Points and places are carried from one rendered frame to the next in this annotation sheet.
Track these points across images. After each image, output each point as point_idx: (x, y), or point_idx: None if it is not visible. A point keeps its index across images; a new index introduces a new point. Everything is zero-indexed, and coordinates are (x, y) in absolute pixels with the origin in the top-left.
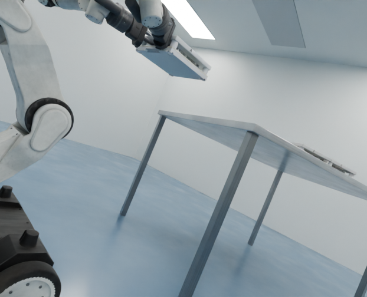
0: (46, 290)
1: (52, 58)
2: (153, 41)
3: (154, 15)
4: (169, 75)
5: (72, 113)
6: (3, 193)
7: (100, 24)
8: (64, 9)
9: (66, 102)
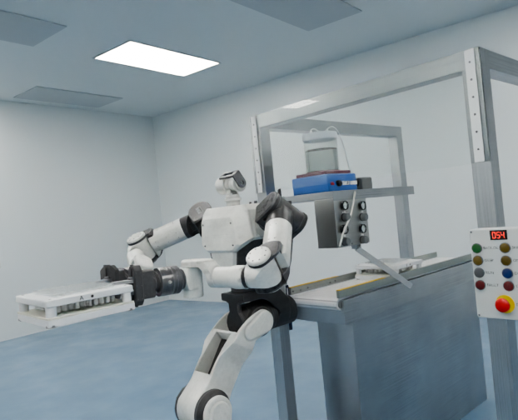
0: None
1: (202, 348)
2: (120, 297)
3: None
4: (53, 327)
5: (177, 395)
6: None
7: (185, 297)
8: (244, 288)
9: (186, 387)
